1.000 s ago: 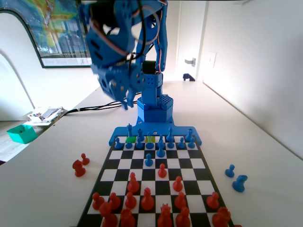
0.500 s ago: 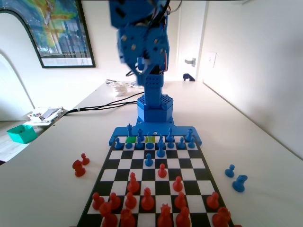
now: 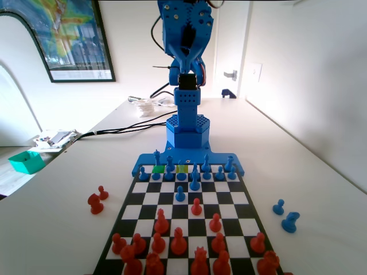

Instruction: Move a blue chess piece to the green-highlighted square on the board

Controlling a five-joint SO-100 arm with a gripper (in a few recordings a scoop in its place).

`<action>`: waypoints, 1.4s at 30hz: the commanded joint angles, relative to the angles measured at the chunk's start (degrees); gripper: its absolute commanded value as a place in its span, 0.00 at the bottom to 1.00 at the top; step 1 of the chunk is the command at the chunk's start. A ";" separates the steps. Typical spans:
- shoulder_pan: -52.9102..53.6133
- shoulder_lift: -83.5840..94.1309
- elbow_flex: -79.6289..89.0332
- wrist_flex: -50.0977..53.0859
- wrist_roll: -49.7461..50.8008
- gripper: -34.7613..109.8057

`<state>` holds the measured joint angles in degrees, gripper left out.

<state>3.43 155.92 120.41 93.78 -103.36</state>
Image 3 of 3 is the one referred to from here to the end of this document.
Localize white door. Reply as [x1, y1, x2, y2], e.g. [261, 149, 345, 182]
[214, 0, 249, 100]

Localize black table cable bundle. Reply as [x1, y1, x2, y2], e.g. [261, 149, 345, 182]
[73, 110, 178, 143]

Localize white stacked parts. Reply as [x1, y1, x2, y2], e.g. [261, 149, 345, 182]
[136, 99, 155, 118]

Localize green plastic bin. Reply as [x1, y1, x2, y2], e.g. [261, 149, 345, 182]
[7, 151, 46, 175]

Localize red rook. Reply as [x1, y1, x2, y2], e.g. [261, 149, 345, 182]
[145, 252, 166, 275]
[256, 250, 280, 275]

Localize white light switch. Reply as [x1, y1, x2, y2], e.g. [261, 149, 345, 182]
[251, 62, 263, 83]

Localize blue board mounting plate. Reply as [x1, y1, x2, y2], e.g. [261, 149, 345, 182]
[131, 143, 246, 177]

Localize black white chessboard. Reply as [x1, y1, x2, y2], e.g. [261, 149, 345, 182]
[91, 163, 287, 275]

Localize red queen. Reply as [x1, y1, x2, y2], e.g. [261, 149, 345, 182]
[190, 247, 209, 275]

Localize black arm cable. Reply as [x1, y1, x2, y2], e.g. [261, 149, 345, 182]
[150, 15, 178, 100]

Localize framed map poster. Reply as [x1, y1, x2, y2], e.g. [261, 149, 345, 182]
[0, 0, 116, 84]

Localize red bishop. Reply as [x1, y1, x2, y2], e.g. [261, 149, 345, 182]
[170, 227, 188, 256]
[212, 250, 232, 275]

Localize red knight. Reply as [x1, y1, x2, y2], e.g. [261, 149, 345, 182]
[154, 208, 170, 234]
[87, 193, 104, 215]

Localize stack of papers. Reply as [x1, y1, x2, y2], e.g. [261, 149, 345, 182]
[30, 128, 83, 153]

